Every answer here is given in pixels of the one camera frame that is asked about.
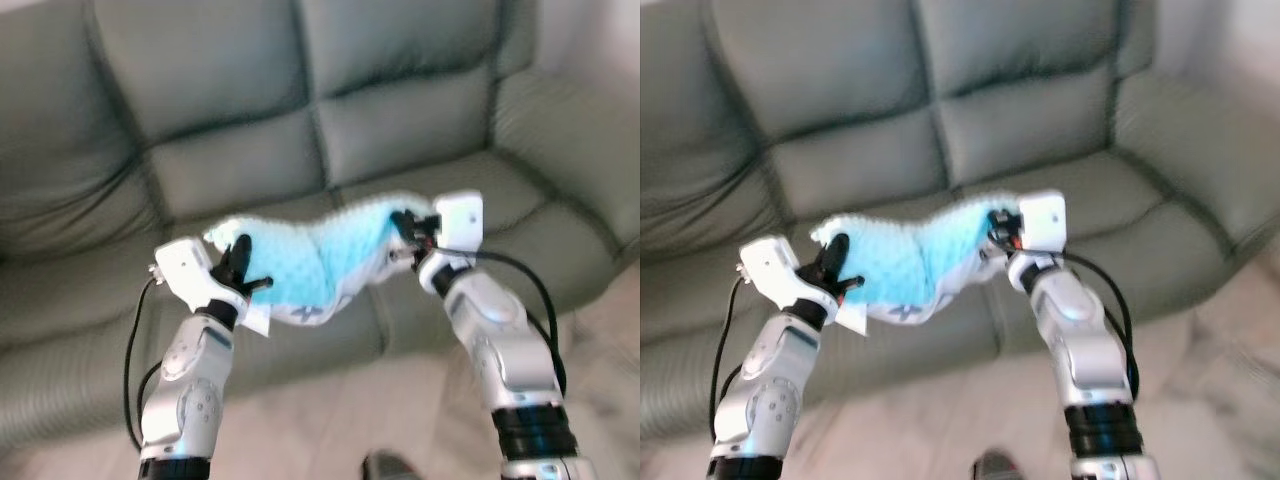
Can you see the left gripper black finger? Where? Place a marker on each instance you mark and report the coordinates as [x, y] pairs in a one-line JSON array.
[[836, 252], [260, 286], [852, 285], [242, 253]]

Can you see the teal dotted pillow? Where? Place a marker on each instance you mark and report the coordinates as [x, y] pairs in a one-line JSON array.
[[930, 260], [330, 255]]

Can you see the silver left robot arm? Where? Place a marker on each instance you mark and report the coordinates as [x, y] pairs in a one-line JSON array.
[[190, 400], [765, 400]]

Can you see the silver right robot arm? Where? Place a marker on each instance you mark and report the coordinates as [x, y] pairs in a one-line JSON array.
[[500, 340], [1080, 340]]

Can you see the green leather sofa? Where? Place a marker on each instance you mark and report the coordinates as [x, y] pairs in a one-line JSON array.
[[240, 60], [860, 60]]

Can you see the black robot foot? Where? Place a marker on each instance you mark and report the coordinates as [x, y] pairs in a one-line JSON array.
[[1000, 467], [390, 468]]

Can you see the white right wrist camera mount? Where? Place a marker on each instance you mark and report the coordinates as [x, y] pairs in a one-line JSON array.
[[1042, 222], [460, 222]]

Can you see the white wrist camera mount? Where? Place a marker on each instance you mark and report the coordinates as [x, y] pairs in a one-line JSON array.
[[770, 265], [185, 268], [460, 222], [1042, 222]]

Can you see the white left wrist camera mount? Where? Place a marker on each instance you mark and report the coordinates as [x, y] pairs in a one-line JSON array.
[[185, 268], [770, 265]]

